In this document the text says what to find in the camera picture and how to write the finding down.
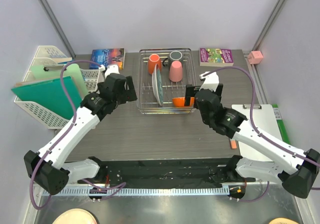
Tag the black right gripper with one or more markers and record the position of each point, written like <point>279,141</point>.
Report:
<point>190,90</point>

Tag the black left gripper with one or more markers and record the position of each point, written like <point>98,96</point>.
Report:
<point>129,95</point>

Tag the orange and blue marker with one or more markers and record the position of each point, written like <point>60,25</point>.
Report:
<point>233,144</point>

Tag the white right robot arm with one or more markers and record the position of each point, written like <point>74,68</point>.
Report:
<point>294,168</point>

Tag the cream round object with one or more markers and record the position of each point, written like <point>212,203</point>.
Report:
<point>76,216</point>

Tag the orange bowl white inside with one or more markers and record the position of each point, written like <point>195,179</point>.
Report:
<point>179,102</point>

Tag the green board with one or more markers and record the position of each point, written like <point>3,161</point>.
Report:
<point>281,123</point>

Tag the pink cube box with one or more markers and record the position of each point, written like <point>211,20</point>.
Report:
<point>255,57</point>

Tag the steel wire dish rack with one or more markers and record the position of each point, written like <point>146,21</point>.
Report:
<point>147,102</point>

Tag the pink cup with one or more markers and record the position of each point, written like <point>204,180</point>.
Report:
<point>176,71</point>

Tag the white file organizer rack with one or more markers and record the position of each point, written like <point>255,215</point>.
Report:
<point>51,55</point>

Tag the light green clipboard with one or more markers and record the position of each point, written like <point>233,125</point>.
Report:
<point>54,71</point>

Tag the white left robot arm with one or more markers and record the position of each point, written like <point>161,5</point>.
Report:
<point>47,167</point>

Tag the red and teal floral plate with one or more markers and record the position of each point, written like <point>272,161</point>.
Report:
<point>157,85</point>

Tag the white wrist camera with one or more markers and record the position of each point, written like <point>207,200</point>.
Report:
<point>209,81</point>
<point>113,68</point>

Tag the grey mug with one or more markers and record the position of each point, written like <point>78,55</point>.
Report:
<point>173,56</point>

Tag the tan round object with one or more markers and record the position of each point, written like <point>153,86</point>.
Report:
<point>282,220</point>

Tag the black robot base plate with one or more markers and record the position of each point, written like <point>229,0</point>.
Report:
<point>170,173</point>

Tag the blue sunset cover book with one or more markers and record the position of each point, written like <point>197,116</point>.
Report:
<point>108,57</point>

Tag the white clipboard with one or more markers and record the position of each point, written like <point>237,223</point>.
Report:
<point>265,120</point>

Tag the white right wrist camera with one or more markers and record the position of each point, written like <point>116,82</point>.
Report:
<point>209,81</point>

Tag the teal folder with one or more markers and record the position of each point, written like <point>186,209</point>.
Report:
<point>47,93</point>

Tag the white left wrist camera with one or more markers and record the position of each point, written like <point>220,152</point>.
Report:
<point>113,68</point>

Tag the white slotted cable duct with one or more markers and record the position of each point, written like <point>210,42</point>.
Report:
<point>85,190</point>

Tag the orange mug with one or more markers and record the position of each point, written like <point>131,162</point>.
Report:
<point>154,59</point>

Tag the purple and green book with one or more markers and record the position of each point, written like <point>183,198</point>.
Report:
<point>214,57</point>

